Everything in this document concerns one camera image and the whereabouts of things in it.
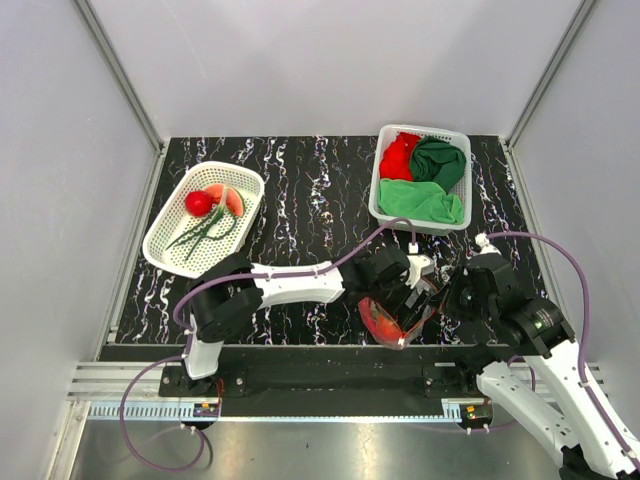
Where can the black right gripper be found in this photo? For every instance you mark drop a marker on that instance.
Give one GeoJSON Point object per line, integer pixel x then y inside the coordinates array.
{"type": "Point", "coordinates": [459, 277]}

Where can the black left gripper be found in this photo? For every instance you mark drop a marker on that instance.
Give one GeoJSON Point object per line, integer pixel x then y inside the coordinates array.
{"type": "Point", "coordinates": [407, 316]}

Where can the fake red tomato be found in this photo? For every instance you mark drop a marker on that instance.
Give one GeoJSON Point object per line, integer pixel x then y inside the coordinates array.
{"type": "Point", "coordinates": [383, 327]}

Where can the clear zip top bag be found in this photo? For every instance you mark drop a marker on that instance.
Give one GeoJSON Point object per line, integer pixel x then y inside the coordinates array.
{"type": "Point", "coordinates": [405, 339]}

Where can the fake watermelon slice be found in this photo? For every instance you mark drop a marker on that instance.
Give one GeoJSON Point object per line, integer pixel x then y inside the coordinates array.
{"type": "Point", "coordinates": [234, 201]}

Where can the fake green leafy sprig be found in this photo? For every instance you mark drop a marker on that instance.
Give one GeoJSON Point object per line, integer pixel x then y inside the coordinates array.
{"type": "Point", "coordinates": [202, 230]}

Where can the fake red strawberry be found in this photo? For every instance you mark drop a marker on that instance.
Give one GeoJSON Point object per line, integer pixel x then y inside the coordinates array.
{"type": "Point", "coordinates": [198, 203]}

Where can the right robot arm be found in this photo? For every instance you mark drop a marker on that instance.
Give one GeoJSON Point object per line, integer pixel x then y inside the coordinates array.
{"type": "Point", "coordinates": [578, 428]}

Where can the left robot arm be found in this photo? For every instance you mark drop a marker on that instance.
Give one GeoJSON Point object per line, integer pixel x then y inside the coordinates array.
{"type": "Point", "coordinates": [390, 288]}

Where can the light green cloth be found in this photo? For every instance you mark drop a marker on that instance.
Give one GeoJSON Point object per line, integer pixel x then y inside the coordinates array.
{"type": "Point", "coordinates": [420, 201]}

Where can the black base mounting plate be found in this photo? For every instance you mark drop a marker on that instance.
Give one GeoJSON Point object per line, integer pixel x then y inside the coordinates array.
{"type": "Point", "coordinates": [332, 382]}

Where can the white rectangular plastic basket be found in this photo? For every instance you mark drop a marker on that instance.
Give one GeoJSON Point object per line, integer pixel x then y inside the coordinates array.
{"type": "Point", "coordinates": [462, 189]}

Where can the dark green cloth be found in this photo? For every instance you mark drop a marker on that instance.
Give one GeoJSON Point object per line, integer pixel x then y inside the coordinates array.
{"type": "Point", "coordinates": [434, 160]}

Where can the red cloth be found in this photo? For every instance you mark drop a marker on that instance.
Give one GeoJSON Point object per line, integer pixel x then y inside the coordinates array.
{"type": "Point", "coordinates": [396, 158]}

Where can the white oval perforated basket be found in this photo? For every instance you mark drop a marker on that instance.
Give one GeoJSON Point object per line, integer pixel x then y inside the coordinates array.
{"type": "Point", "coordinates": [173, 219]}

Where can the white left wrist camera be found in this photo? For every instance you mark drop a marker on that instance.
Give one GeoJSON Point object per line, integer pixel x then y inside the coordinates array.
{"type": "Point", "coordinates": [420, 265]}

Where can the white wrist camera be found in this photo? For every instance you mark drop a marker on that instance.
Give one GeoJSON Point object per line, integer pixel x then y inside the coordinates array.
{"type": "Point", "coordinates": [484, 245]}
{"type": "Point", "coordinates": [420, 265]}

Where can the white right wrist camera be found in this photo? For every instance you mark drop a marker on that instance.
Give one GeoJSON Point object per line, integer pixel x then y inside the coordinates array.
{"type": "Point", "coordinates": [484, 245]}

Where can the white slotted cable duct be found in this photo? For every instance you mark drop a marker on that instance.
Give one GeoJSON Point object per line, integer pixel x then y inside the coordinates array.
{"type": "Point", "coordinates": [162, 411]}

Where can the right aluminium frame post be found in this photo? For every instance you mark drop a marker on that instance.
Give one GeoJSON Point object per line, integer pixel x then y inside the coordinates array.
{"type": "Point", "coordinates": [568, 40]}

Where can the aluminium frame post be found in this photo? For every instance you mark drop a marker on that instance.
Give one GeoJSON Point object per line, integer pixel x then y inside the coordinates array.
{"type": "Point", "coordinates": [568, 40]}
{"type": "Point", "coordinates": [99, 36]}

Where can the left aluminium frame post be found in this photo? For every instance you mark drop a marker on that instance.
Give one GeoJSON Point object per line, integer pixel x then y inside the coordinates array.
{"type": "Point", "coordinates": [99, 36]}

